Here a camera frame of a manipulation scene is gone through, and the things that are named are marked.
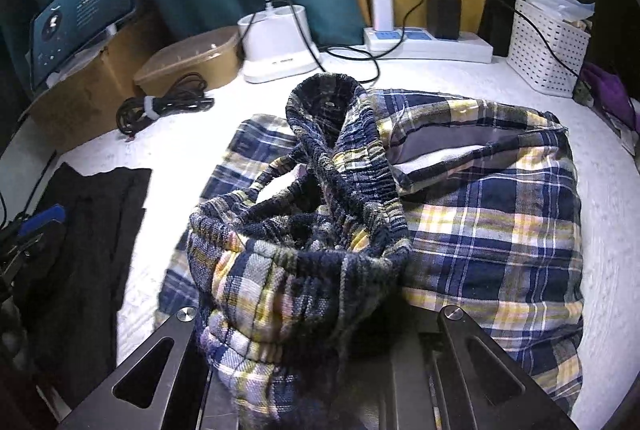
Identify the brown cardboard box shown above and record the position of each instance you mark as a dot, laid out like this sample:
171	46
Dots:
80	110

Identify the purple cloth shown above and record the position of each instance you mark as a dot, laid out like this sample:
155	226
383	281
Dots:
610	90

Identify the black cloth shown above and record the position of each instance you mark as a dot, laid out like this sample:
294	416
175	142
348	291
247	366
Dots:
85	235

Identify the blue yellow plaid pants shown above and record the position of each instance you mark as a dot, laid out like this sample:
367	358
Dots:
500	235

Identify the white paper booklet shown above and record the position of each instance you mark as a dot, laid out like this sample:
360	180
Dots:
625	130

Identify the brown takeaway container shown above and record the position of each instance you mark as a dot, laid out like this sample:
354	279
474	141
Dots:
190	60

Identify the white power strip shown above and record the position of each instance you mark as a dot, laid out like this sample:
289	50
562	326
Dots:
450	50

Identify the white plastic basket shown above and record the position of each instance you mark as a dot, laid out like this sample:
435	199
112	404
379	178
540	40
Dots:
545	50

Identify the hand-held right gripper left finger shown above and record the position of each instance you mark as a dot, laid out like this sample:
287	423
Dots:
180	327

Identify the white tablet stand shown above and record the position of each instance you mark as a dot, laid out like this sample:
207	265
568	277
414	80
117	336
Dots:
112	30

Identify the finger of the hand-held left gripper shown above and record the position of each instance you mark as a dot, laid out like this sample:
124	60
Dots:
45	216

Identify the white charger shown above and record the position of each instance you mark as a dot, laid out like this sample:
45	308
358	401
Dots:
381	13

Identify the black charger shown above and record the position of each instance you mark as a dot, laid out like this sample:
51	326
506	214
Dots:
444	15

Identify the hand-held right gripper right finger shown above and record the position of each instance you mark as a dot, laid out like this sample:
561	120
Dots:
450	327

